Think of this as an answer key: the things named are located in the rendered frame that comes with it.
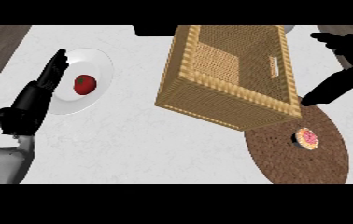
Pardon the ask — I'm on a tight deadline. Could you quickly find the brown round placemat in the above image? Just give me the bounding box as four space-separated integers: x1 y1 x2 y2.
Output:
242 96 350 185

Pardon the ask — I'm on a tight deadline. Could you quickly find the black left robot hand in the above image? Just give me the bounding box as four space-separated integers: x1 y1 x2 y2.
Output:
0 48 71 137

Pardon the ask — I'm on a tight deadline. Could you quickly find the red tomato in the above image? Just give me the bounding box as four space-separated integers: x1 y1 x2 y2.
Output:
72 74 98 96

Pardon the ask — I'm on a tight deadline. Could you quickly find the pink frosted cupcake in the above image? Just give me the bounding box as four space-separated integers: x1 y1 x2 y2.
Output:
293 127 321 151

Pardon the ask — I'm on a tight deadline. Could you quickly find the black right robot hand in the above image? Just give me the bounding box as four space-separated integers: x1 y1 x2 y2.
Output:
300 31 353 107

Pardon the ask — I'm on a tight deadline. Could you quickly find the black appliance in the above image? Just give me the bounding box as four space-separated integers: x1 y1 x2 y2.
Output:
133 25 180 37

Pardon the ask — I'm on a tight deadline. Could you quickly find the white plate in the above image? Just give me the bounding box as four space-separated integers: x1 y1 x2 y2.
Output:
47 48 114 116

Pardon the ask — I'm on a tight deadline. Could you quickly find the wicker basket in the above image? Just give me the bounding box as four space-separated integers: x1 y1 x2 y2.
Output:
155 25 303 132

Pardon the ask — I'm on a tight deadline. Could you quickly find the pale grey object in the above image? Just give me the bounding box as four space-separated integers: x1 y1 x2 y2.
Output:
281 25 297 35

